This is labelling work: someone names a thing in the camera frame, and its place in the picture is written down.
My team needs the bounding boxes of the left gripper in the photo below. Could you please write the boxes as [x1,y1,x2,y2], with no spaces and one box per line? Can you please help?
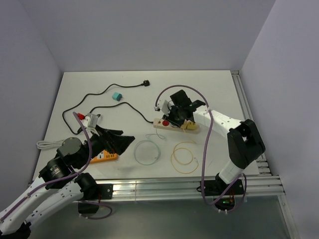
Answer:
[75,123,135,168]

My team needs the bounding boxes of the small yellow plug adapter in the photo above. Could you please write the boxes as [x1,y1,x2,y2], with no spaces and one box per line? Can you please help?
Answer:
[187,121,200,131]

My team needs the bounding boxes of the small teal plug adapter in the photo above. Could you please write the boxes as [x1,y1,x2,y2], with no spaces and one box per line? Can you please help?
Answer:
[112,92,123,102]

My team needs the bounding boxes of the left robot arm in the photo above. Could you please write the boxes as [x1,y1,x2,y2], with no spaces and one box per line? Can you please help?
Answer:
[0,126,135,239]

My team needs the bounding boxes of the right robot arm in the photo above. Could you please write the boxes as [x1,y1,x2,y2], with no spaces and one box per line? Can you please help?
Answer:
[156,90,266,194]

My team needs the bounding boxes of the beige red power strip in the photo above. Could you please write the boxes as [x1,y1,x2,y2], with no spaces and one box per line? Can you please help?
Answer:
[153,119,200,134]

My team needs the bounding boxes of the orange power strip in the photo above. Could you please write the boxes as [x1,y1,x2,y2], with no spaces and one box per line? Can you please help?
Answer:
[90,150,118,164]

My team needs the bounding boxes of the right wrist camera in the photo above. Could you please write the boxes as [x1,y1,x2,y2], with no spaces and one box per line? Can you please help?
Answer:
[154,100,171,115]

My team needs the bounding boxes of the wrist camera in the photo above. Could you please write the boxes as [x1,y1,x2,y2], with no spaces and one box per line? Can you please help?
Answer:
[154,100,171,115]
[77,113,100,128]

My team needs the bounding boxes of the yellow charging cable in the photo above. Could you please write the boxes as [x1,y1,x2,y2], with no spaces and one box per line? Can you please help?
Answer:
[170,128,199,174]

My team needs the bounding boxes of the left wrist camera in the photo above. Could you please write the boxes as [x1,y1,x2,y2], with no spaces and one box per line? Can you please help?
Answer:
[77,113,100,128]

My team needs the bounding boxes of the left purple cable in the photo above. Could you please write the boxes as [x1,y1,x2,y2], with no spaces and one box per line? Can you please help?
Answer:
[0,111,113,222]

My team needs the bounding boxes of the purple cable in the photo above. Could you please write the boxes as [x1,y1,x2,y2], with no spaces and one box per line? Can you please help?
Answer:
[155,85,248,214]
[0,111,113,222]

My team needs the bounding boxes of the black power cord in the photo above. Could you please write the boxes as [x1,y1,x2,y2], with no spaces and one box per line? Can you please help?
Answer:
[62,79,154,135]

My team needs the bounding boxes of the aluminium front rail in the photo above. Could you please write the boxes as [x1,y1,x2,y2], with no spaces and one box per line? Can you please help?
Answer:
[97,176,286,202]

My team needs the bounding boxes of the aluminium rail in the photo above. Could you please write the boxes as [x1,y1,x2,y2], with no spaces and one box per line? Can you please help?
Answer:
[97,176,286,202]
[230,71,273,176]

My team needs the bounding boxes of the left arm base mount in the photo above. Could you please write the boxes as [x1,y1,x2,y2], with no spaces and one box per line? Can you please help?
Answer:
[77,184,113,220]

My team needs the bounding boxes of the white coiled cable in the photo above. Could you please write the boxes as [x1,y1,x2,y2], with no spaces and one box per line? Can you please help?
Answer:
[36,139,65,151]

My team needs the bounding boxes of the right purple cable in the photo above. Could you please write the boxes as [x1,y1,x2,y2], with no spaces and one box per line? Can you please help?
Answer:
[155,85,248,214]

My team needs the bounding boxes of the aluminium right rail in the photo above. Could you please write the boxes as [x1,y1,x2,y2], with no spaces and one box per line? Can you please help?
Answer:
[230,71,273,176]

